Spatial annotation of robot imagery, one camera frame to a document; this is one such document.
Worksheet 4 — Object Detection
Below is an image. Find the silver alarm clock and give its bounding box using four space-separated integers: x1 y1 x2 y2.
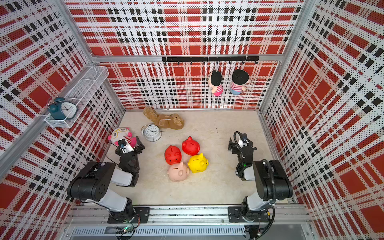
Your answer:
141 124 163 142

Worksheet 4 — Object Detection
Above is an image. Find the green circuit board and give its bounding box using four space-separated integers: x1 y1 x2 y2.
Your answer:
115 227 135 236

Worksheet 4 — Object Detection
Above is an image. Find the doll with pink shirt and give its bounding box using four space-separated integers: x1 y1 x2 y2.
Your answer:
208 70 223 97

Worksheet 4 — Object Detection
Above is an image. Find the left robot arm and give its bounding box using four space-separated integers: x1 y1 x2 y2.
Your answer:
67 144 145 223

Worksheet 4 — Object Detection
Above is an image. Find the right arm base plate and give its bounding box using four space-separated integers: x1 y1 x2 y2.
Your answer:
228 206 270 223

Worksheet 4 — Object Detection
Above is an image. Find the white wire shelf basket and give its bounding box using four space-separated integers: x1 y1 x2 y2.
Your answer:
45 66 109 128

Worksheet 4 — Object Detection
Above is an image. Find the brown plush dog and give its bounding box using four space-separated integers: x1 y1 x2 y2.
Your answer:
143 107 185 130

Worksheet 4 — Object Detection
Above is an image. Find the pink owl plush toy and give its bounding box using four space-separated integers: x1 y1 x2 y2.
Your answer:
108 127 137 148

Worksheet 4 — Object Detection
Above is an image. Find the red piggy bank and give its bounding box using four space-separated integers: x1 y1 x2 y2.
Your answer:
165 146 182 165
182 136 200 156

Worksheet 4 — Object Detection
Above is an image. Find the yellow piggy bank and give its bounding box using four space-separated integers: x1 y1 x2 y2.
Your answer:
188 153 209 174

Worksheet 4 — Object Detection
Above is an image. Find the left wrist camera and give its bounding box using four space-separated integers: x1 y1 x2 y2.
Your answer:
118 139 134 154

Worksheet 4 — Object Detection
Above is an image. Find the aluminium front rail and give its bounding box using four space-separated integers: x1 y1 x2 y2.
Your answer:
60 204 316 240

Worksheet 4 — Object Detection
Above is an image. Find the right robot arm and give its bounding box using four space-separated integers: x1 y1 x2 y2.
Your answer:
228 131 293 223

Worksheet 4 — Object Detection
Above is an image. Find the teal alarm clock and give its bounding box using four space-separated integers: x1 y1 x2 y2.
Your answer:
48 97 78 120

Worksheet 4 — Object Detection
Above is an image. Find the black hook rail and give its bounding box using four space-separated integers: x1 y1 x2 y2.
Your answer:
162 56 260 64

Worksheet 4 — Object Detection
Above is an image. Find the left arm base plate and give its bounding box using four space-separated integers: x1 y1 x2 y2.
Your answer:
107 207 151 224

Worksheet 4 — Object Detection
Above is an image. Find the doll with blue pants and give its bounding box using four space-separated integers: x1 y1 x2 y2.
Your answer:
230 69 250 95

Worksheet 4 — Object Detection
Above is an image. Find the pink piggy bank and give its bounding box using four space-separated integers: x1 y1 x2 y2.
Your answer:
167 162 190 182

